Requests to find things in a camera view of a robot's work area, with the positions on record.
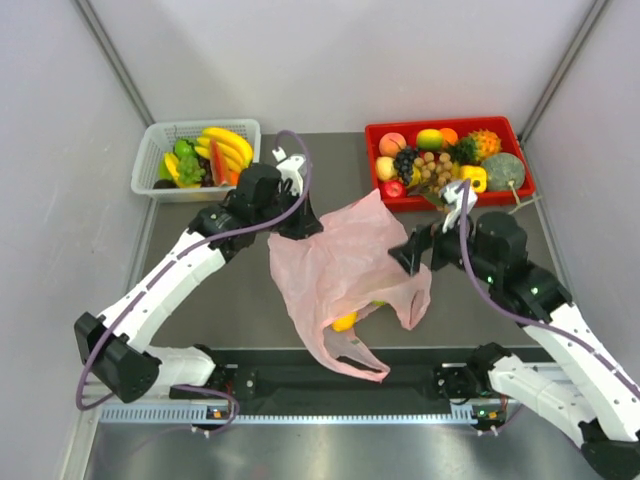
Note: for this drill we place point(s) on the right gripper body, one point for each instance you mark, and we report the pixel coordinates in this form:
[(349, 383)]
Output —
[(447, 247)]

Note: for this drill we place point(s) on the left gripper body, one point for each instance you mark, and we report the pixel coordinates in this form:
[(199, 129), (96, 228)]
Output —
[(284, 203)]

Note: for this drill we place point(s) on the pink plastic bag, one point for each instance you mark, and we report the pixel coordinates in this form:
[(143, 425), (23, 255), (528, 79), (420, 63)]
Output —
[(342, 270)]

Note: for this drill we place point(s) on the longan bunch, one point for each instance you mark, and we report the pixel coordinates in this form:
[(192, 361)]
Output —
[(435, 171)]

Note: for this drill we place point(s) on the yellow lemon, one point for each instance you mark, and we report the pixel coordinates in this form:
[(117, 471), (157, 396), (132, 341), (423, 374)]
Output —
[(345, 323)]

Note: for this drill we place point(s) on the dark purple grape bunch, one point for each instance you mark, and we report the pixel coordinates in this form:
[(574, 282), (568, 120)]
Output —
[(404, 164)]

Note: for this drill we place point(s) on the green yellow mango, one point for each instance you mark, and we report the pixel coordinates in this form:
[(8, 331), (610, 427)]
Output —
[(429, 139)]

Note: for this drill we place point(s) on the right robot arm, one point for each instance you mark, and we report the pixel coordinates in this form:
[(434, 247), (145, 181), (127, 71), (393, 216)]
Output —
[(599, 413)]

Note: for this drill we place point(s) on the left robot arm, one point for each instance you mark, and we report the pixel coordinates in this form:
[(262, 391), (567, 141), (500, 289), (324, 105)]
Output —
[(115, 345)]

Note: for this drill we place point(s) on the orange fruit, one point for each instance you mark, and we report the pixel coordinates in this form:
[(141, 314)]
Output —
[(449, 137)]

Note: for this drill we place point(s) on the banana bunch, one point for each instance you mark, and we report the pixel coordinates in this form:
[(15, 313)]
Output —
[(237, 151)]

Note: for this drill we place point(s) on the red apple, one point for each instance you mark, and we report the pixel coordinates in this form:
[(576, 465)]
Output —
[(393, 189)]

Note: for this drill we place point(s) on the watermelon slice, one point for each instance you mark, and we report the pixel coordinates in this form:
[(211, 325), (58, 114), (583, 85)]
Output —
[(219, 165)]

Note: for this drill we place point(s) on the yellow bell pepper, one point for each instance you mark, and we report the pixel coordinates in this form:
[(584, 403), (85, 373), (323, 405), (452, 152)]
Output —
[(477, 176)]

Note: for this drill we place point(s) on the pale yellow apple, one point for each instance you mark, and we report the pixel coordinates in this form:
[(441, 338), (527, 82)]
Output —
[(385, 168)]

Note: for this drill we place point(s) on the green netted melon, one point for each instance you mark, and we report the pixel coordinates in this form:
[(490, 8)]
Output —
[(504, 172)]

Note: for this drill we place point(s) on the green grape bunch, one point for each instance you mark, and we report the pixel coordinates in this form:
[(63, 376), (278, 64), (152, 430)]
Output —
[(190, 171)]

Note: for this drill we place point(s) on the pink peach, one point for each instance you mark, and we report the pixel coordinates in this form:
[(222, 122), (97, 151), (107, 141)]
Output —
[(391, 144)]

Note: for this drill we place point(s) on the red plastic bin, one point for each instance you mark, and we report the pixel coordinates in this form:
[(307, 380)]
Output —
[(409, 129)]

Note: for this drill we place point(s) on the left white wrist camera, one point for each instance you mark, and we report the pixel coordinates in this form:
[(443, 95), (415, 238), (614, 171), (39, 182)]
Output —
[(292, 167)]

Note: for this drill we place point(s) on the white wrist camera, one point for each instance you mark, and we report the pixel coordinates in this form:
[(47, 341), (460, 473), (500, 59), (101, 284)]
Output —
[(457, 195), (292, 167)]

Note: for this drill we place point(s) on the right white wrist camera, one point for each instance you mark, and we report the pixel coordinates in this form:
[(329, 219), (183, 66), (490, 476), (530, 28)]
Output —
[(457, 195)]

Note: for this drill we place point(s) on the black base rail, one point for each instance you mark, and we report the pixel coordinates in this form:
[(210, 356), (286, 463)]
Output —
[(290, 382)]

